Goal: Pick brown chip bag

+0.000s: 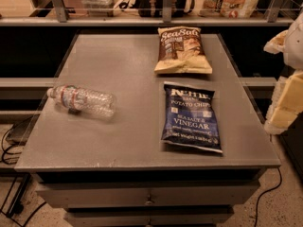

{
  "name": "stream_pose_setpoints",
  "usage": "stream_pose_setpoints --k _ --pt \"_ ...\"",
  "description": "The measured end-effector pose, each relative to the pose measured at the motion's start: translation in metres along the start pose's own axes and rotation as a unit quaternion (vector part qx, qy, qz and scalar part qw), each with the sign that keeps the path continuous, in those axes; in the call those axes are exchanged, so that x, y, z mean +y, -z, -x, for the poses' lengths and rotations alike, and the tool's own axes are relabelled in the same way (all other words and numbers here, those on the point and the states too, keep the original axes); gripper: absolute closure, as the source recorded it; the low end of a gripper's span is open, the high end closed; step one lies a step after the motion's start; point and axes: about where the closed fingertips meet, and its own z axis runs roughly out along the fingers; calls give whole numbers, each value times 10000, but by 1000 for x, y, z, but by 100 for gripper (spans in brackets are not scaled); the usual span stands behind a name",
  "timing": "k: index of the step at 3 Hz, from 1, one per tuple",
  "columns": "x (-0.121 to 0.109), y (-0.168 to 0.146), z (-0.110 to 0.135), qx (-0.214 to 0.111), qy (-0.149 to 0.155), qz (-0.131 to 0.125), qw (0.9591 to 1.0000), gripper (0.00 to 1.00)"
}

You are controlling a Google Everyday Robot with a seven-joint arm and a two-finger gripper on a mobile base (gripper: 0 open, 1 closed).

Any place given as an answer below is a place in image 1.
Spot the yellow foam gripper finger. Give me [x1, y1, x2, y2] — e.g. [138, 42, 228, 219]
[264, 72, 303, 135]
[263, 30, 288, 54]

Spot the brown sea salt chip bag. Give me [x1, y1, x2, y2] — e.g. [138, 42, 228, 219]
[154, 26, 212, 75]

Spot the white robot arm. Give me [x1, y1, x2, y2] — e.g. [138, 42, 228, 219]
[263, 14, 303, 134]

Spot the colourful snack bag on shelf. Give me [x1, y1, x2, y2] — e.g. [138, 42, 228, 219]
[200, 0, 258, 18]

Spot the blue kettle chip bag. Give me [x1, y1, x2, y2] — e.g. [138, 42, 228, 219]
[161, 82, 223, 153]

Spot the black bag on shelf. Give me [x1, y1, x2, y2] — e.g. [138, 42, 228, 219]
[133, 0, 195, 17]

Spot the grey cabinet with drawers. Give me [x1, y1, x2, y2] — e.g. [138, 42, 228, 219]
[16, 34, 280, 227]

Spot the clear plastic water bottle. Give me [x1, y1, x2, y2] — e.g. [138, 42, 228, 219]
[46, 85, 116, 118]

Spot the black floor cable right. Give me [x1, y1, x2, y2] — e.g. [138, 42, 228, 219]
[253, 167, 283, 227]

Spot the metal shelf rail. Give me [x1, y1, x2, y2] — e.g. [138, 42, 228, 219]
[0, 0, 302, 27]

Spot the black cables left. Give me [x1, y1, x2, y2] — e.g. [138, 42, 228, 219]
[0, 116, 32, 166]

